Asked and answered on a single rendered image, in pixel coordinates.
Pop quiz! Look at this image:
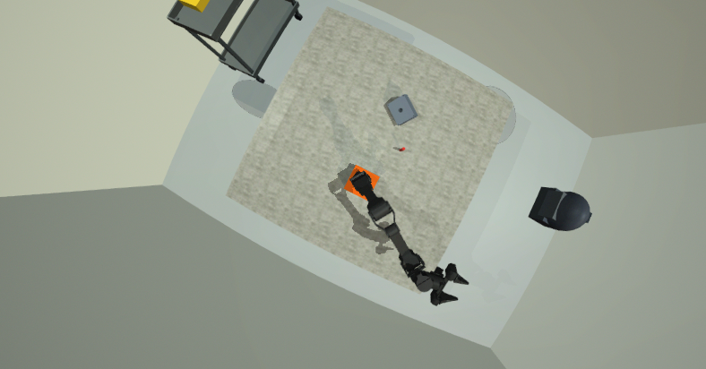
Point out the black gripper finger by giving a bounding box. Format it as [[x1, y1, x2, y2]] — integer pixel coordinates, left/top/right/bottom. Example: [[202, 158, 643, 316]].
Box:
[[453, 273, 469, 285], [439, 291, 458, 304]]

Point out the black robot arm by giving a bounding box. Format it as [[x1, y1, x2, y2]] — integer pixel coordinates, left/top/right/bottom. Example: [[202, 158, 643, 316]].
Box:
[[349, 170, 433, 292]]

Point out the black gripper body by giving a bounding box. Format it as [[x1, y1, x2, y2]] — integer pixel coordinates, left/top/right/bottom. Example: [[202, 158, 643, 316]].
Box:
[[428, 263, 458, 306]]

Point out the dark grey sloped panel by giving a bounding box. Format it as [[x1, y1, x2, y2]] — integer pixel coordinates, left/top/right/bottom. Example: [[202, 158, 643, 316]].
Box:
[[387, 94, 418, 125]]

